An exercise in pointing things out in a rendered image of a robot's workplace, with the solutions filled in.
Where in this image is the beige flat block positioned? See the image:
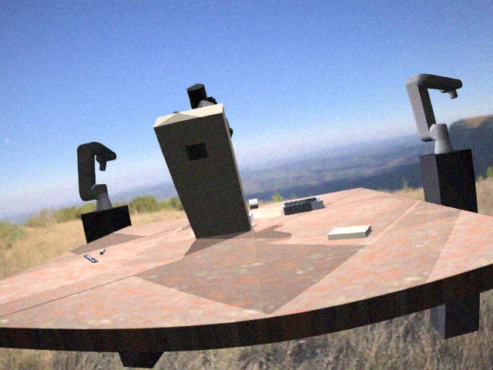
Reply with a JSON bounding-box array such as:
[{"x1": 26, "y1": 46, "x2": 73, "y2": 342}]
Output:
[{"x1": 328, "y1": 225, "x2": 371, "y2": 241}]

